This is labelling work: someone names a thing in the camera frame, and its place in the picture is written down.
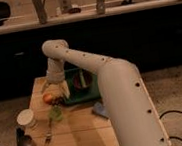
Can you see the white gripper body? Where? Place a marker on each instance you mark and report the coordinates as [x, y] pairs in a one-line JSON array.
[[55, 77]]

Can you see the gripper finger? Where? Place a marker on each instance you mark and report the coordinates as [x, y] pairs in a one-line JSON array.
[[44, 88], [65, 89]]

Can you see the dark red grapes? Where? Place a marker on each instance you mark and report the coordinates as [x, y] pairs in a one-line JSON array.
[[58, 101]]

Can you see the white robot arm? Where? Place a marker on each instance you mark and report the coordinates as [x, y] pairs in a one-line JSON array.
[[133, 116]]

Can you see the green plastic cup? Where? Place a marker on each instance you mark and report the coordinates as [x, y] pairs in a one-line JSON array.
[[55, 114]]

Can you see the green tray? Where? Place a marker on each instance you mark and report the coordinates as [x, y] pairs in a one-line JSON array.
[[78, 94]]

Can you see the orange fruit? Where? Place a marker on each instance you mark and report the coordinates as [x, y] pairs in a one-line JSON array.
[[47, 98]]

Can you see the dark brown bowl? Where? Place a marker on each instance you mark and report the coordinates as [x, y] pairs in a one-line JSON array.
[[82, 80]]

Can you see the metal fork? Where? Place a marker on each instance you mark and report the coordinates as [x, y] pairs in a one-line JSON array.
[[49, 132]]

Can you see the wooden railing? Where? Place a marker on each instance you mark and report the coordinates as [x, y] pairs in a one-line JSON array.
[[19, 15]]

